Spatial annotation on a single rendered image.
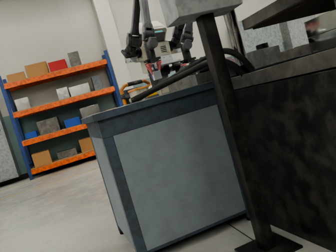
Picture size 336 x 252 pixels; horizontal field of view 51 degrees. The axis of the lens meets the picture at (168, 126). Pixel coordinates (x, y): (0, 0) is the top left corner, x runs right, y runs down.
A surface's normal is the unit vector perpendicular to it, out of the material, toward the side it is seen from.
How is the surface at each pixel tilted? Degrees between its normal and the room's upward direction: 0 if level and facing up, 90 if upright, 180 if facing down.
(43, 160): 90
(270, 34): 90
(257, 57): 90
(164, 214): 90
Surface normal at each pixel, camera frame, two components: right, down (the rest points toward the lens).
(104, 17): 0.25, 0.00
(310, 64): -0.91, 0.29
